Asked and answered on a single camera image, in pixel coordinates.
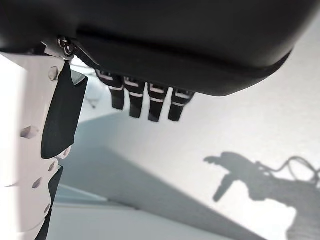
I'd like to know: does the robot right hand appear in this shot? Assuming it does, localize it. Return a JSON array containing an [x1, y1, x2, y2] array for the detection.
[[0, 0, 320, 240]]

